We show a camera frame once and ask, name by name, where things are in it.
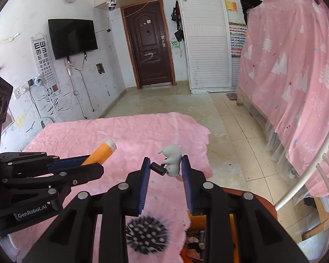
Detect colourful chart poster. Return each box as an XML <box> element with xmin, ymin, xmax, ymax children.
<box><xmin>229</xmin><ymin>20</ymin><xmax>248</xmax><ymax>59</ymax></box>

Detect black white spiky ball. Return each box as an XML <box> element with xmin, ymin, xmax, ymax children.
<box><xmin>126</xmin><ymin>216</ymin><xmax>170</xmax><ymax>254</ymax></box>

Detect black hanging bags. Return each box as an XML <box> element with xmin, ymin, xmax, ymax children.
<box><xmin>171</xmin><ymin>0</ymin><xmax>184</xmax><ymax>42</ymax></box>

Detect white toy animal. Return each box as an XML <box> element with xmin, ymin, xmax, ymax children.
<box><xmin>150</xmin><ymin>145</ymin><xmax>183</xmax><ymax>178</ymax></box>

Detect wooden bunk bed frame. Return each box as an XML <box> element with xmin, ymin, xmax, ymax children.
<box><xmin>236</xmin><ymin>0</ymin><xmax>329</xmax><ymax>242</ymax></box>

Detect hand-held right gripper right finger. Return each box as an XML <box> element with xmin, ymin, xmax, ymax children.
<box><xmin>181</xmin><ymin>155</ymin><xmax>310</xmax><ymax>263</ymax></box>

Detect black television cable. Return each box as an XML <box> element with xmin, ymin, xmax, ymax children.
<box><xmin>68</xmin><ymin>52</ymin><xmax>96</xmax><ymax>113</ymax></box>

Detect orange plastic bin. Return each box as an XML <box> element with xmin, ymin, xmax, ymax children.
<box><xmin>181</xmin><ymin>188</ymin><xmax>277</xmax><ymax>263</ymax></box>

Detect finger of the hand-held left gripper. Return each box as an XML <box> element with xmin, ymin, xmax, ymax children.
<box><xmin>0</xmin><ymin>151</ymin><xmax>90</xmax><ymax>174</ymax></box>
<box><xmin>2</xmin><ymin>163</ymin><xmax>105</xmax><ymax>195</ymax></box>

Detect black wall television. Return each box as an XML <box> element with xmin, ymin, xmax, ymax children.
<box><xmin>48</xmin><ymin>19</ymin><xmax>98</xmax><ymax>60</ymax></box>

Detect white louvered wardrobe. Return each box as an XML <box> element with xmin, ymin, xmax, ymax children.
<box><xmin>176</xmin><ymin>0</ymin><xmax>249</xmax><ymax>94</ymax></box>

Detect orange tube with white cap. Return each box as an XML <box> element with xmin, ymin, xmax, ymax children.
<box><xmin>81</xmin><ymin>140</ymin><xmax>118</xmax><ymax>166</ymax></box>

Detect pink tree-print sheet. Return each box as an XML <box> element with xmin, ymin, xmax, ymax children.
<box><xmin>236</xmin><ymin>0</ymin><xmax>329</xmax><ymax>198</ymax></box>

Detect white metal barred frame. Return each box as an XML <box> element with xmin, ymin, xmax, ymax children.
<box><xmin>274</xmin><ymin>121</ymin><xmax>329</xmax><ymax>211</ymax></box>

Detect black hanging cloth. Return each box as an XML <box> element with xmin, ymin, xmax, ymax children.
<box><xmin>240</xmin><ymin>0</ymin><xmax>262</xmax><ymax>24</ymax></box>

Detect white eye chart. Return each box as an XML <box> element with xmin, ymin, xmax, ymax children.
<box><xmin>30</xmin><ymin>33</ymin><xmax>58</xmax><ymax>88</ymax></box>

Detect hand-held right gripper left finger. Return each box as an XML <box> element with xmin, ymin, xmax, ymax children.
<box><xmin>22</xmin><ymin>157</ymin><xmax>151</xmax><ymax>263</ymax></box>

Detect white metal bed rail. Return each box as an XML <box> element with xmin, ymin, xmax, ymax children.
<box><xmin>41</xmin><ymin>116</ymin><xmax>55</xmax><ymax>129</ymax></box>

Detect pink blanket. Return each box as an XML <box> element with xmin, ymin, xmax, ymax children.
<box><xmin>8</xmin><ymin>112</ymin><xmax>213</xmax><ymax>263</ymax></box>

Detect dark brown door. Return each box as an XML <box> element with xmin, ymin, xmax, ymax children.
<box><xmin>121</xmin><ymin>0</ymin><xmax>176</xmax><ymax>89</ymax></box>

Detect white charging cable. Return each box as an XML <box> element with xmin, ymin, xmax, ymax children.
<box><xmin>37</xmin><ymin>84</ymin><xmax>61</xmax><ymax>122</ymax></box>

